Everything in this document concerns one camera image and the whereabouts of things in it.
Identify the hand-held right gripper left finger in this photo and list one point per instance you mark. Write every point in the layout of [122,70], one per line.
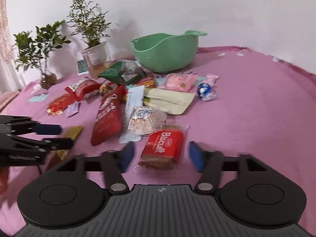
[126,156]

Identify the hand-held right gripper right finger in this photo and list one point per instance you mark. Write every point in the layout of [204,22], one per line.
[196,156]

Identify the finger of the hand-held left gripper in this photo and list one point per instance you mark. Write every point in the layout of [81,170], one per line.
[61,143]
[49,129]

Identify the long red gold packet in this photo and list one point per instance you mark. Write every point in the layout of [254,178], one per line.
[74,131]

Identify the red biscuit packet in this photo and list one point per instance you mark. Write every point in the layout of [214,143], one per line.
[163,145]

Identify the red pouch with white figure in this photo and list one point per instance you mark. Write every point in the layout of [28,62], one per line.
[106,121]

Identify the red white snack packet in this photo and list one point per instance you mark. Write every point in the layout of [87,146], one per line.
[84,87]

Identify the long white blue packet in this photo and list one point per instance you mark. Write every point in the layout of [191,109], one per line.
[134,96]

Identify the cream pale green pouch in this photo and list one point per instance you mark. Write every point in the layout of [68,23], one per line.
[170,101]

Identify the pink snack packet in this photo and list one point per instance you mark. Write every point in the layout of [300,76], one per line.
[176,82]

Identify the green plastic bowl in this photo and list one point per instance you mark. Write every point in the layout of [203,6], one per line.
[167,54]

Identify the ornate red gold packet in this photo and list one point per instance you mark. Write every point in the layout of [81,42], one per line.
[59,103]

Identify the lilac sachet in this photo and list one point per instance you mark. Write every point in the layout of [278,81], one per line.
[73,109]

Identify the leafy plant in glass vase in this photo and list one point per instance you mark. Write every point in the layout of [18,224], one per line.
[48,80]

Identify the pink tablecloth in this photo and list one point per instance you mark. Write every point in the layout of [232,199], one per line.
[246,118]

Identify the blue white wrapped candy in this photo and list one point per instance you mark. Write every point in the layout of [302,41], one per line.
[205,90]

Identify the gold foil ball candy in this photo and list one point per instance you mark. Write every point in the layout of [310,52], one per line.
[104,88]

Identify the white digital clock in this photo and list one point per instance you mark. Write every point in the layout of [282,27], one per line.
[82,67]

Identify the orange yellow packet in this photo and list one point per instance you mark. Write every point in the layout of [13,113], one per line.
[148,82]

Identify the green triangular packet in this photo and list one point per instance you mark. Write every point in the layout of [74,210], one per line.
[116,71]

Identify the patterned pink curtain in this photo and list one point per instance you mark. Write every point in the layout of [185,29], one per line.
[7,54]

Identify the fine-leaf plant in white pot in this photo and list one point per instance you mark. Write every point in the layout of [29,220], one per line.
[96,54]

